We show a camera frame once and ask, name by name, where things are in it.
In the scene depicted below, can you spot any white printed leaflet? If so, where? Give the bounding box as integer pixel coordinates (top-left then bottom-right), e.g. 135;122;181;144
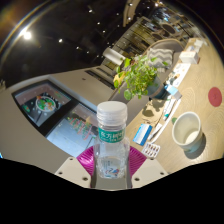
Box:
169;62;193;88

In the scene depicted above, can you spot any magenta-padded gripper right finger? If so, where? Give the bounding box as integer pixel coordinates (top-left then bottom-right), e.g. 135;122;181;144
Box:
125;145;169;190

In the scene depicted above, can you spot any clear plastic water bottle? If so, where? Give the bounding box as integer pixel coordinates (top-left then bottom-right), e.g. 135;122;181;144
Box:
93;100;131;180

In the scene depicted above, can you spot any grey chevron cushion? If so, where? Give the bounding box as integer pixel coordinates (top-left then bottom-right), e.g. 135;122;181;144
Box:
146;47;174;71

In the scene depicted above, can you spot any flat round red coaster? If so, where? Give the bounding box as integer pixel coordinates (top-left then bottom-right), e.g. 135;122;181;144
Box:
207;86;223;108

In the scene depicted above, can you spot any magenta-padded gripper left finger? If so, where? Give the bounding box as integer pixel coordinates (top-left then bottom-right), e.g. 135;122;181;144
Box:
54;145;98;190

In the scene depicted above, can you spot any white mug with green handle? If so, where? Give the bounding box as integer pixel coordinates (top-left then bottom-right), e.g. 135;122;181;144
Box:
171;111;204;154

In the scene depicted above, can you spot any white and orange carton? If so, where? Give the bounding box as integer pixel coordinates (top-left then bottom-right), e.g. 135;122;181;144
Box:
178;49;201;65

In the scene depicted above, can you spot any window with festive stickers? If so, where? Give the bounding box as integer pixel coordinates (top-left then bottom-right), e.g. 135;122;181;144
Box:
12;79;101;158

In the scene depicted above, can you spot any group of ceiling lights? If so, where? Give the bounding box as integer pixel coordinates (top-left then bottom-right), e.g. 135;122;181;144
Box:
19;3;111;51

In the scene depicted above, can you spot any person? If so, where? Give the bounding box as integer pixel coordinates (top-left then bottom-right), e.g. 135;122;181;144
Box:
113;71;127;84

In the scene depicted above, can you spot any group of dining chairs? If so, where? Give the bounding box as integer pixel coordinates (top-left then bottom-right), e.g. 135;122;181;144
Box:
149;9;188;39

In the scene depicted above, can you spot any green potted plant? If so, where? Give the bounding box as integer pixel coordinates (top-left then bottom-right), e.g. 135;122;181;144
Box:
113;54;171;101

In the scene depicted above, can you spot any white and teal tube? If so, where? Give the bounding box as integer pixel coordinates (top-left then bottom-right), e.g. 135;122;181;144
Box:
162;98;176;122

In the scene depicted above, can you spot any pill blister pack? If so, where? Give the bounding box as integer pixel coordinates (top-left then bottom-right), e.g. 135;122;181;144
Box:
141;142;162;158

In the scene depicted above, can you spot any blue and white small box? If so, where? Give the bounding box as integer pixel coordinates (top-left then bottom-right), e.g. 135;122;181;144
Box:
132;123;154;147

